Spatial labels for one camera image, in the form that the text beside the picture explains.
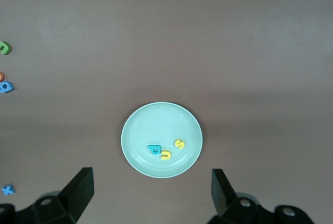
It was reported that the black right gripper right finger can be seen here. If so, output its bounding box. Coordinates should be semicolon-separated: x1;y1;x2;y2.
208;168;315;224

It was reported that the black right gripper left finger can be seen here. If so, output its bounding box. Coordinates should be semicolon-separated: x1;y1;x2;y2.
0;167;94;224

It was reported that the teal foam letter p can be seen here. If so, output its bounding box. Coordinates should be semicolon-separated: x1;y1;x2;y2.
147;144;161;155

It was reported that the blue foam letter x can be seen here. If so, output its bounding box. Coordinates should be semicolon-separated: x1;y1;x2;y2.
1;184;16;196

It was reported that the pale green plate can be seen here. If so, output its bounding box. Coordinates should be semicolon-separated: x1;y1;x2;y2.
121;101;203;179

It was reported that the blue foam letter g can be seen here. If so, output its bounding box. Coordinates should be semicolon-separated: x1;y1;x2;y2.
0;81;15;94

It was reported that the green foam letter u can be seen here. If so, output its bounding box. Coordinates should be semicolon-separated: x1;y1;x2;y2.
0;41;12;55

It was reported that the brown table cover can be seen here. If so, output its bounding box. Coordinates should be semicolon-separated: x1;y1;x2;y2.
0;0;333;224

